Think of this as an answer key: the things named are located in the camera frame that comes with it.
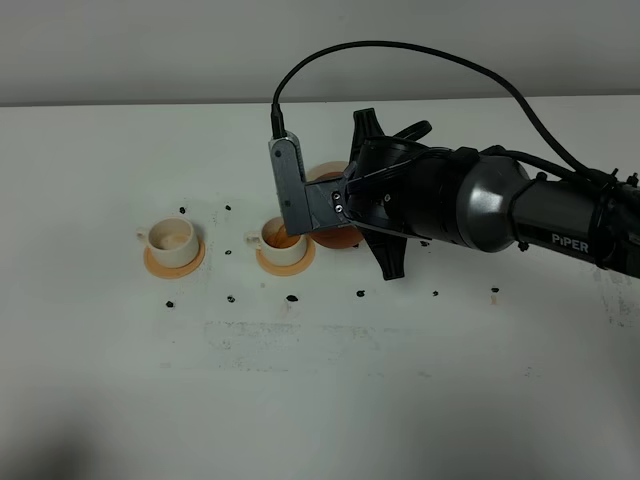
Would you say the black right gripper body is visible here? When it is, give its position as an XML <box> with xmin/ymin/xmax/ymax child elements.
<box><xmin>344</xmin><ymin>137</ymin><xmax>450</xmax><ymax>238</ymax></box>

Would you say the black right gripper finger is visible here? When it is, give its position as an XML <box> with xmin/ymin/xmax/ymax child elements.
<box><xmin>358</xmin><ymin>227</ymin><xmax>407</xmax><ymax>281</ymax></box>
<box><xmin>349</xmin><ymin>108</ymin><xmax>388</xmax><ymax>165</ymax></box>

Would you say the brown clay teapot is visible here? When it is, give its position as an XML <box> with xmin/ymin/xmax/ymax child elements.
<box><xmin>309</xmin><ymin>226</ymin><xmax>363</xmax><ymax>249</ymax></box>

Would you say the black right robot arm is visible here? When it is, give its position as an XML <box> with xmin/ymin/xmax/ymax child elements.
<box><xmin>344</xmin><ymin>109</ymin><xmax>639</xmax><ymax>280</ymax></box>

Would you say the beige teapot coaster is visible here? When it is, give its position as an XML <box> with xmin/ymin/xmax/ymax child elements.
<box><xmin>305</xmin><ymin>161</ymin><xmax>349</xmax><ymax>188</ymax></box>

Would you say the right orange coaster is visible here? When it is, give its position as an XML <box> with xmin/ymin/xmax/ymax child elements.
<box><xmin>255</xmin><ymin>235</ymin><xmax>316</xmax><ymax>277</ymax></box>

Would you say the orange coaster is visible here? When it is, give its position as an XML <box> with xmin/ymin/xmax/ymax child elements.
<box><xmin>255</xmin><ymin>235</ymin><xmax>316</xmax><ymax>277</ymax></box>
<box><xmin>142</xmin><ymin>239</ymin><xmax>206</xmax><ymax>280</ymax></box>

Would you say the right white teacup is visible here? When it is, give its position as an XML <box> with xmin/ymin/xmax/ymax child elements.
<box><xmin>244</xmin><ymin>217</ymin><xmax>302</xmax><ymax>250</ymax></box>

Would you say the white teacup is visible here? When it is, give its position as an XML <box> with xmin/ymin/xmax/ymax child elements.
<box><xmin>136</xmin><ymin>217</ymin><xmax>199</xmax><ymax>269</ymax></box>
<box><xmin>244</xmin><ymin>217</ymin><xmax>302</xmax><ymax>250</ymax></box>

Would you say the left orange coaster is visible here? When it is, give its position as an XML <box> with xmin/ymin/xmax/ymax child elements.
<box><xmin>142</xmin><ymin>239</ymin><xmax>206</xmax><ymax>280</ymax></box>

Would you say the left white teacup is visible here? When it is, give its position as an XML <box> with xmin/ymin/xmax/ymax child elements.
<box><xmin>136</xmin><ymin>217</ymin><xmax>199</xmax><ymax>269</ymax></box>

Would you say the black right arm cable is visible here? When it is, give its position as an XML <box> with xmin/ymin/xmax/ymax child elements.
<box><xmin>269</xmin><ymin>41</ymin><xmax>640</xmax><ymax>191</ymax></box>

